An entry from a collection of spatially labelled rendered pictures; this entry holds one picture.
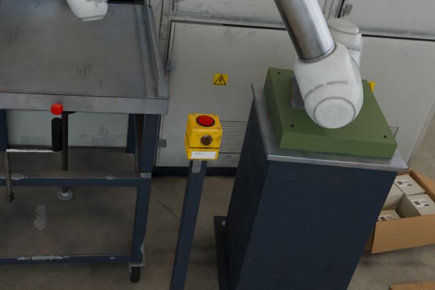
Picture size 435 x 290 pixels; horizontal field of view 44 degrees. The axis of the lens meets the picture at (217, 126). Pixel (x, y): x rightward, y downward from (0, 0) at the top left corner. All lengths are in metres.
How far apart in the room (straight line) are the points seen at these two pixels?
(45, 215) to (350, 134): 1.16
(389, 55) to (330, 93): 1.15
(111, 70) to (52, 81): 0.19
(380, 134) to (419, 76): 0.99
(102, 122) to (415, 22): 1.43
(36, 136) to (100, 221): 0.56
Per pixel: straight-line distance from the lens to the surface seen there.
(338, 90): 1.42
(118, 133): 2.46
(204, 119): 1.39
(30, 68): 1.68
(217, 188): 2.60
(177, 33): 2.21
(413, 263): 2.59
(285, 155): 1.60
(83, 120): 2.42
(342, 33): 1.61
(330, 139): 1.64
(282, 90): 1.77
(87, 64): 1.71
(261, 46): 2.30
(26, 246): 2.05
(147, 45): 1.85
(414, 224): 2.54
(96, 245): 2.04
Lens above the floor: 1.66
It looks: 33 degrees down
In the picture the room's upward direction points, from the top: 11 degrees clockwise
